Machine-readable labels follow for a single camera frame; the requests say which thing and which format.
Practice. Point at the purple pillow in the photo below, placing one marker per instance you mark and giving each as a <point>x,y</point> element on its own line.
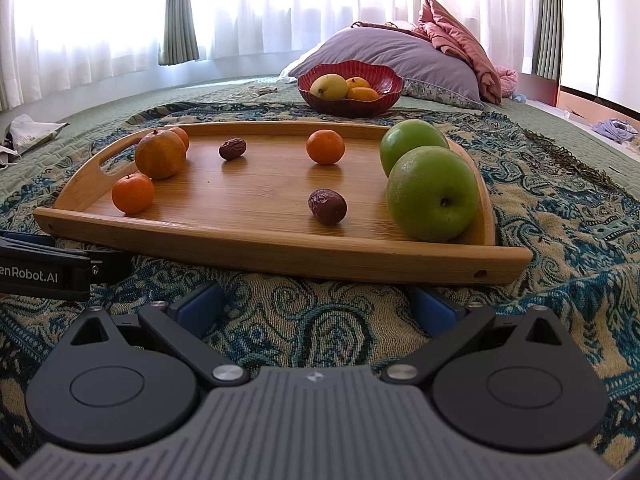
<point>375,45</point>

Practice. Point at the yellow mango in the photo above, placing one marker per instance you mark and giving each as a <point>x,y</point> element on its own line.
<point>328,87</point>

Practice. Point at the white charger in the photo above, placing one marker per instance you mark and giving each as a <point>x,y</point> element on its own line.
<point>266,91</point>

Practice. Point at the green quilted bedspread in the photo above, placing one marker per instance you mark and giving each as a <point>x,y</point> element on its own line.
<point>100,105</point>

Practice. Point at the dried red date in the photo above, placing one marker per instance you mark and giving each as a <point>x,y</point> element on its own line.
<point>232,149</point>
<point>327,206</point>

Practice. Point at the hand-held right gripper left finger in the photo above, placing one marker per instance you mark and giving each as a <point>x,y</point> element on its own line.
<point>200,307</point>

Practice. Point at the grey-green curtain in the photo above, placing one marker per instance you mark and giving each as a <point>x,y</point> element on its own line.
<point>547,20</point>
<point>180,15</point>

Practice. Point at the white sheer curtain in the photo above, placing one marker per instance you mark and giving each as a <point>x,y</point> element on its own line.
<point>300,5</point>

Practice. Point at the small tangerine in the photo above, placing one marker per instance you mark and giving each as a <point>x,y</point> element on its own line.
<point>181,136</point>
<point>325,147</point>
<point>132,194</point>

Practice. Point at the wooden headboard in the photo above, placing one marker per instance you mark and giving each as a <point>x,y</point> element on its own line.
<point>580,102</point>

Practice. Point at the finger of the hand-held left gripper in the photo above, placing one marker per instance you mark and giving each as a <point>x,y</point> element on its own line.
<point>107,265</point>
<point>25,237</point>

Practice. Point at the green apple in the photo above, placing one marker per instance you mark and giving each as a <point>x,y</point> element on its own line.
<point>432,195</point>
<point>410,142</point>

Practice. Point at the white paper bag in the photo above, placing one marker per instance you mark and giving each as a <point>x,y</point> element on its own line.
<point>35,135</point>

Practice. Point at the red ribbed bowl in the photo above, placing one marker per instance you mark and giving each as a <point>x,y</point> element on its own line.
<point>385,87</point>

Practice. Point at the white pillow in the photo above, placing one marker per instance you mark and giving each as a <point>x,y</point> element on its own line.
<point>290,70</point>

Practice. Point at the wooden tray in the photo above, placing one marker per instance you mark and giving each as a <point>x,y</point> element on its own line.
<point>250,195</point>

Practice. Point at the pink duvet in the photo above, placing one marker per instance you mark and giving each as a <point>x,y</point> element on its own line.
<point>465,40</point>

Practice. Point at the large brownish orange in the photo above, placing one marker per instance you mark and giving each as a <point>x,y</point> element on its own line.
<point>160,156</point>

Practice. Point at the light blue cloth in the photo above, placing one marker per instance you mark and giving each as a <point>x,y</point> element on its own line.
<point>616,131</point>

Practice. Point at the paisley printed blanket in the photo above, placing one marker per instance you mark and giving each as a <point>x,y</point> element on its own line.
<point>550,220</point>

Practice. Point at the floral pillow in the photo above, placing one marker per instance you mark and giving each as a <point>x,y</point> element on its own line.
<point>445,92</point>

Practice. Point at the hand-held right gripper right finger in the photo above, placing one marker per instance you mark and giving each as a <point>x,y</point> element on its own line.
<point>435,310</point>

